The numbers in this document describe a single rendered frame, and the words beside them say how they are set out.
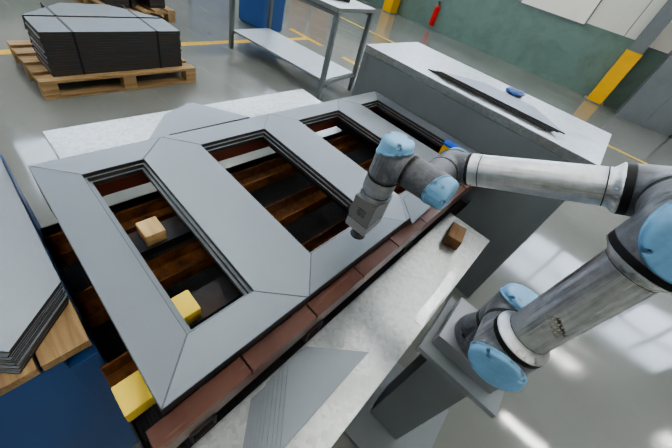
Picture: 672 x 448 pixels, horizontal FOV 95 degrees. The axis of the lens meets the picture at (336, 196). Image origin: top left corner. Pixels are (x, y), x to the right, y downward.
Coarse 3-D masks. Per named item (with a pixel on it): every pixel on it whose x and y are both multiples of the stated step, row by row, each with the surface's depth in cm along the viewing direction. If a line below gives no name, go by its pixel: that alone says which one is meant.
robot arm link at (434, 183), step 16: (416, 160) 65; (432, 160) 70; (448, 160) 69; (400, 176) 66; (416, 176) 64; (432, 176) 63; (448, 176) 64; (416, 192) 65; (432, 192) 63; (448, 192) 62
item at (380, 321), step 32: (448, 224) 134; (416, 256) 115; (448, 256) 119; (384, 288) 101; (416, 288) 104; (448, 288) 107; (352, 320) 90; (384, 320) 92; (384, 352) 85; (352, 384) 77; (320, 416) 70; (352, 416) 72
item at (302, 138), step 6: (300, 132) 127; (306, 132) 128; (312, 132) 129; (282, 138) 120; (288, 138) 121; (294, 138) 122; (300, 138) 124; (306, 138) 125; (312, 138) 126; (318, 138) 127; (288, 144) 118; (294, 144) 119; (300, 144) 120
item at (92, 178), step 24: (312, 120) 140; (408, 120) 165; (216, 144) 109; (240, 144) 116; (120, 168) 90; (144, 168) 94; (312, 168) 111; (96, 192) 83; (168, 192) 88; (336, 192) 106; (408, 192) 114; (408, 216) 104; (384, 240) 96; (144, 264) 71; (240, 288) 73; (288, 312) 69; (120, 336) 58; (264, 336) 67; (168, 408) 53
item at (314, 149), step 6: (306, 144) 121; (312, 144) 122; (318, 144) 124; (324, 144) 125; (330, 144) 126; (294, 150) 116; (300, 150) 117; (306, 150) 118; (312, 150) 119; (318, 150) 120; (324, 150) 121; (330, 150) 122; (300, 156) 114; (306, 156) 115; (312, 156) 116
